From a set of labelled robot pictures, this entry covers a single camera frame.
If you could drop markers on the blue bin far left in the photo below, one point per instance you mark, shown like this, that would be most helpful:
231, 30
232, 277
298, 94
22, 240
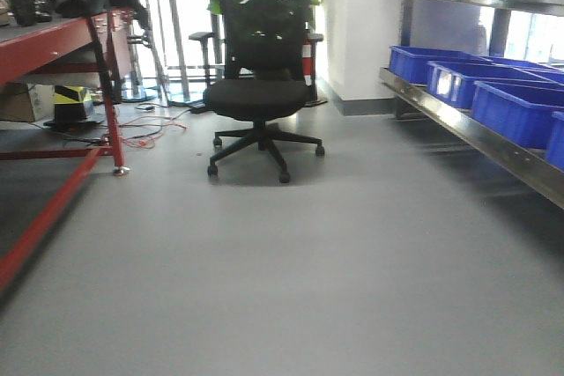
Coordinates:
412, 63

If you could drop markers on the blue bin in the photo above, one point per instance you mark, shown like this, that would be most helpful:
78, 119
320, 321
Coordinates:
520, 113
454, 83
412, 63

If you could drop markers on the blue bin nearest edge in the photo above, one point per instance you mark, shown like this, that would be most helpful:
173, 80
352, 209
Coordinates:
554, 153

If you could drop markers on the black office chair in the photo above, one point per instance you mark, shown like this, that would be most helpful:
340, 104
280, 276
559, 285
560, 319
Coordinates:
263, 79

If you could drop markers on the red metal workbench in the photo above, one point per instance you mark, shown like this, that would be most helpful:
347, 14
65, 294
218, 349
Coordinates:
72, 55

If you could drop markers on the yellow black striped box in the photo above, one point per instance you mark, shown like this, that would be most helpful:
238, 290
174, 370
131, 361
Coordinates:
72, 103

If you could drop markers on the stainless steel shelf rack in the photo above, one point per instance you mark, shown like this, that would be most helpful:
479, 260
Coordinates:
526, 164

